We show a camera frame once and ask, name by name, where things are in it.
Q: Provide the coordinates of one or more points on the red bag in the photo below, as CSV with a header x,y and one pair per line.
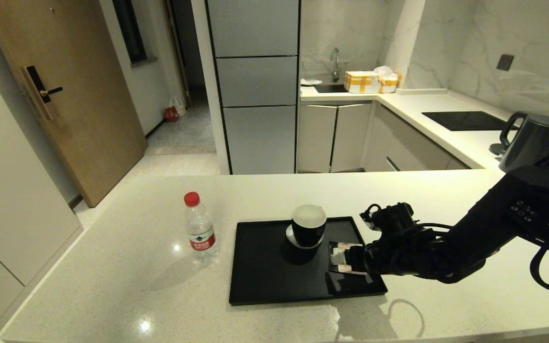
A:
x,y
171,114

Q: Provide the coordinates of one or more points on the white plastic shopping bag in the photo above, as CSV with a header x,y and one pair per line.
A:
x,y
179,106

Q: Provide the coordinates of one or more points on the tall grey refrigerator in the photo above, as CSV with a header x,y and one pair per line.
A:
x,y
258,137

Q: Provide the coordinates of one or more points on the white storage cabinet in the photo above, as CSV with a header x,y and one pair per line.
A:
x,y
7,190

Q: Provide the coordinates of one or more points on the black induction cooktop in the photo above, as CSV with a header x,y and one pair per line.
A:
x,y
464,120

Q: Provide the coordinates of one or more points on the brown wooden door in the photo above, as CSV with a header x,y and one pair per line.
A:
x,y
88,119

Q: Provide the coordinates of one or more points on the dark kitchen sink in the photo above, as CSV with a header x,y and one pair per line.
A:
x,y
329,88

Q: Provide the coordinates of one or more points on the black electric kettle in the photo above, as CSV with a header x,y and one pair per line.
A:
x,y
536,138

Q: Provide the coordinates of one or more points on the dark wall socket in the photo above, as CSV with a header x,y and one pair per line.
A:
x,y
505,62

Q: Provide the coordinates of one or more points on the clear red-label water bottle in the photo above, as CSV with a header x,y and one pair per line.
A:
x,y
200,228

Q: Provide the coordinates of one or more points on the white cloth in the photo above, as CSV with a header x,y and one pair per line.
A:
x,y
310,81

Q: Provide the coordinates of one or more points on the large yellow-taped cardboard box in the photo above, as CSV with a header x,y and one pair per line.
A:
x,y
362,82

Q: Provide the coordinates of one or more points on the white crumpled plastic bag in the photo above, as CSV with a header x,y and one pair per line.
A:
x,y
383,70

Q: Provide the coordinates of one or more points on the pink tea bag packet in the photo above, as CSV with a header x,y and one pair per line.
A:
x,y
338,257

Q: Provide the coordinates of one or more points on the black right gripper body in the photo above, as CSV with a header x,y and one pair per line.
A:
x,y
398,257

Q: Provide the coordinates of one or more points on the black cup white inside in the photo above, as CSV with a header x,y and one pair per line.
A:
x,y
309,233

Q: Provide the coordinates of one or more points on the grey cabinet door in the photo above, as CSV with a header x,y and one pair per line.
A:
x,y
316,137
350,137

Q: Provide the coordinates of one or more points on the small yellow-taped cardboard box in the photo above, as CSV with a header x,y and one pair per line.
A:
x,y
389,84

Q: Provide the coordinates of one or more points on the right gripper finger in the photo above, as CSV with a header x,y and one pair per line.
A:
x,y
354,252
354,266

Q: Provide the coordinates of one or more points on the black rectangular serving tray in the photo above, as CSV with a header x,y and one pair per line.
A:
x,y
274,276

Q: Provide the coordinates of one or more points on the white saucer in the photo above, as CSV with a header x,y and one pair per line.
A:
x,y
289,237

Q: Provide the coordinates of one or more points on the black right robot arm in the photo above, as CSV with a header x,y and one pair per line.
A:
x,y
493,224

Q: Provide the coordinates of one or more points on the chrome sink faucet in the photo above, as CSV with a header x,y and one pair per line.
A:
x,y
336,70

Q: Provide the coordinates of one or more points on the grey counter drawer unit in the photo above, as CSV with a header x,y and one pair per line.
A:
x,y
412,146

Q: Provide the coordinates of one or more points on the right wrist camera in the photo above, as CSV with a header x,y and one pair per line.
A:
x,y
393,216

